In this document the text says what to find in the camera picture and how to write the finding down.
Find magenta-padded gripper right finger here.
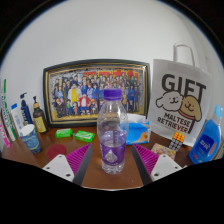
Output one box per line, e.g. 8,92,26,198
131,143,183,186

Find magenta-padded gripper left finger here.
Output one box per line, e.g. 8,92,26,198
41,143,93,186

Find clear purple-capped water bottle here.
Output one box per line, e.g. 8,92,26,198
96,88,129,176

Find small patterned packet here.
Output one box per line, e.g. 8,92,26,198
150,143,177,161

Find flat round red coaster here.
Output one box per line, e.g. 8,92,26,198
47,143,67,160

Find green soap bar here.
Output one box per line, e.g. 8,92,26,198
73,130,96,143
54,128,74,139

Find blue tissue pack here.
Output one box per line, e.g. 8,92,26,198
124,113,152,145

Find colourful puzzle cube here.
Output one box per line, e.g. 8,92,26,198
168,131,186,152

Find dark amber pump bottle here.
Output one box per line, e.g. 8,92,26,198
32,95,49,134

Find blue detergent bottle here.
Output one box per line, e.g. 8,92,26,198
188,104,224,165

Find framed group picture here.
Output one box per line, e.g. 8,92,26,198
42,58,151,128

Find white printed gift bag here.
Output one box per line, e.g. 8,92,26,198
146,41,213,148

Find dark blue pump bottle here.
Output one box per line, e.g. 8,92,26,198
19,92,34,126

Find white blue-capped bottle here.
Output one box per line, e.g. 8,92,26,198
10,102,25,133

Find pink tube box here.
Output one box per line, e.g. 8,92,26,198
0,116,12,149

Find white green tube box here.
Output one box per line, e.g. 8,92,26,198
0,78,18,143

